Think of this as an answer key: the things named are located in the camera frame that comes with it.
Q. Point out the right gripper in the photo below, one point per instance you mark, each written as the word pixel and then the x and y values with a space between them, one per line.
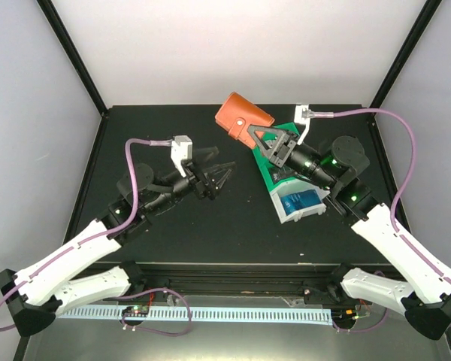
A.
pixel 278 159

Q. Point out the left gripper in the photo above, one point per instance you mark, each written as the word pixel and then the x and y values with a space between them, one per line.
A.
pixel 207 186

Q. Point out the white bin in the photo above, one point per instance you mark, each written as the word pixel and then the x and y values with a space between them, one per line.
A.
pixel 296 186

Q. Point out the brown leather card holder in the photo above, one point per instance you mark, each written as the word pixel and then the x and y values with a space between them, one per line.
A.
pixel 236 115

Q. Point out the blue credit card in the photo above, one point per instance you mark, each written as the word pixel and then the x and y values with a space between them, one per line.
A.
pixel 299 201

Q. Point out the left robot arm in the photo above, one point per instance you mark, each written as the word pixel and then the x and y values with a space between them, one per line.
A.
pixel 37 295

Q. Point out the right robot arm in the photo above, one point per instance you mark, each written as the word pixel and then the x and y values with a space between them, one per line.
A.
pixel 424 294

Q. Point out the black cards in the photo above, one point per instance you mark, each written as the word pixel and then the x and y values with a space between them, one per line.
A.
pixel 279 174

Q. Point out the green upper bin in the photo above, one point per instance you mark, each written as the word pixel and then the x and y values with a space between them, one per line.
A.
pixel 288 132

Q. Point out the green bin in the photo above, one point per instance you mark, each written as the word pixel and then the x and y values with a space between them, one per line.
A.
pixel 288 132
pixel 263 166

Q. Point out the green middle bin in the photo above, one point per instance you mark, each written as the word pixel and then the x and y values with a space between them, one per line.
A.
pixel 263 166

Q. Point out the left circuit board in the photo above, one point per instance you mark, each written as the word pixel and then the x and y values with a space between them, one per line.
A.
pixel 136 311

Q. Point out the circuit board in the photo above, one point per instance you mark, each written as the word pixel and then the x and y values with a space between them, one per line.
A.
pixel 136 311
pixel 352 314

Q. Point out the right circuit board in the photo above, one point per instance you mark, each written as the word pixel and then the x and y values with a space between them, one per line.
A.
pixel 352 314

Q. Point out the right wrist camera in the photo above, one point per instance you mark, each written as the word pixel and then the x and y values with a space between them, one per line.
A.
pixel 302 117

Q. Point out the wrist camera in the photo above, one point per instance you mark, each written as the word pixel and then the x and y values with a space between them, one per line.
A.
pixel 181 151
pixel 302 117

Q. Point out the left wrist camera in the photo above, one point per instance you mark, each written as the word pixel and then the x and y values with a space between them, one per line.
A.
pixel 181 151

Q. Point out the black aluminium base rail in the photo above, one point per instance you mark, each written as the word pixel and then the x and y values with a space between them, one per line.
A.
pixel 308 282

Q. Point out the white slotted cable duct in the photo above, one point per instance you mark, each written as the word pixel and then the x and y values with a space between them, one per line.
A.
pixel 312 316

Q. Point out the right black frame post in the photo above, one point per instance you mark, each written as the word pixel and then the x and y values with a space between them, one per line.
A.
pixel 413 37

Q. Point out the black frame post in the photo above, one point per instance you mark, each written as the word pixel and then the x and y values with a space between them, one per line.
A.
pixel 50 12
pixel 413 37

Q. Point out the left black frame post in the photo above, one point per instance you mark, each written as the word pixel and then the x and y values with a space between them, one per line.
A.
pixel 50 12

